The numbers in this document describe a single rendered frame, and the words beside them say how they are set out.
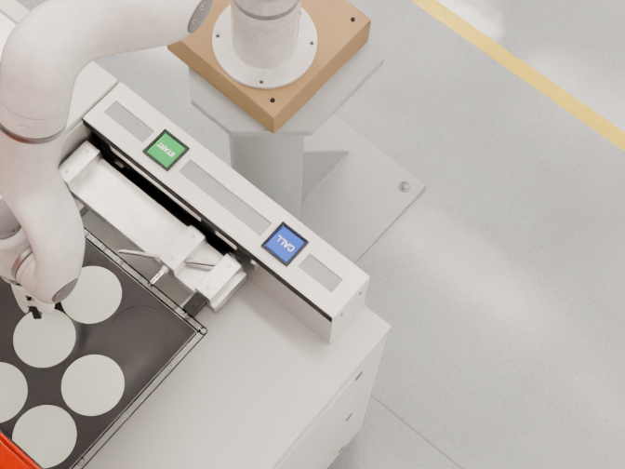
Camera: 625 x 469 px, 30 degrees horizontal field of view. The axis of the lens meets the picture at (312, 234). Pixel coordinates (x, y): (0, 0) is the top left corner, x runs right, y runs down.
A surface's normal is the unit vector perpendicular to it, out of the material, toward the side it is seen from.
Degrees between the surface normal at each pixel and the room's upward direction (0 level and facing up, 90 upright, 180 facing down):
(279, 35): 93
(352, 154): 0
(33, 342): 1
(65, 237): 55
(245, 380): 0
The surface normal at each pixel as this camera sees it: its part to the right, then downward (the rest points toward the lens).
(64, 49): 0.57, 0.32
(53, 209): 0.70, 0.00
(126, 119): 0.03, -0.38
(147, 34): 0.20, 0.87
